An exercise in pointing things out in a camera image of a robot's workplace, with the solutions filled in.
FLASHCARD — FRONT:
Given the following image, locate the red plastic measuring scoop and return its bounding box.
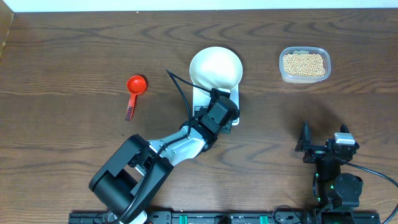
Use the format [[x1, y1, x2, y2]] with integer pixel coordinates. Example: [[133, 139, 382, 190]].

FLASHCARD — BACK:
[[126, 75, 147, 121]]

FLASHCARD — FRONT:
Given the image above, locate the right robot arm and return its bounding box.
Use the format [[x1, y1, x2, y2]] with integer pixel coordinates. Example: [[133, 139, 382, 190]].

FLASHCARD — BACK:
[[295, 122, 363, 223]]

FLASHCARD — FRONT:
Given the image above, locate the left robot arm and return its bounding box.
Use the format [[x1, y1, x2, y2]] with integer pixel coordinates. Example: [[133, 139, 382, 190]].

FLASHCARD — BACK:
[[89, 88, 240, 223]]

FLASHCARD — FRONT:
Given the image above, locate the white digital kitchen scale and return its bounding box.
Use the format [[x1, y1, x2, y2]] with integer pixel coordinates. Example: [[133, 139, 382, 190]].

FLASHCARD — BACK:
[[192, 85, 239, 114]]

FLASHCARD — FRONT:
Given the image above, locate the white ceramic bowl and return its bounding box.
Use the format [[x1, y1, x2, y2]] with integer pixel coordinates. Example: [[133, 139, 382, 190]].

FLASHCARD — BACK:
[[189, 47, 243, 91]]

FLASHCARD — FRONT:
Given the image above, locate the clear plastic container of beans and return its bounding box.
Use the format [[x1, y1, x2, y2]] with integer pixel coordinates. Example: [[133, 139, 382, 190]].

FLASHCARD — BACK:
[[279, 47, 331, 84]]

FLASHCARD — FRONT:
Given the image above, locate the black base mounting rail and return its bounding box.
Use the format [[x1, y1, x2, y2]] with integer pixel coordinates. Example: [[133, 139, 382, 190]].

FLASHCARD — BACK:
[[68, 210, 381, 224]]

